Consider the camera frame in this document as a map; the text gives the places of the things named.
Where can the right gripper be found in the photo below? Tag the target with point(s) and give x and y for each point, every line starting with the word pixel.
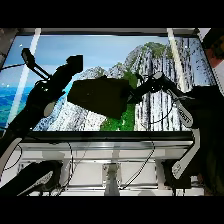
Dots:
pixel 136 94

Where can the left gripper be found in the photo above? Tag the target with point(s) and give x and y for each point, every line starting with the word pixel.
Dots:
pixel 68 70

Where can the black garment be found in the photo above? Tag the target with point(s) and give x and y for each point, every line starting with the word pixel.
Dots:
pixel 100 96

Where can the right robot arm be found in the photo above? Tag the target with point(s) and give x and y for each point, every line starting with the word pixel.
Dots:
pixel 184 115

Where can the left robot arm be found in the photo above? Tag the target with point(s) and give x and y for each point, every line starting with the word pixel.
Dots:
pixel 30 106

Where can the silver frame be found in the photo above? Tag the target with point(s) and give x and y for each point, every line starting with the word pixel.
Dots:
pixel 112 180

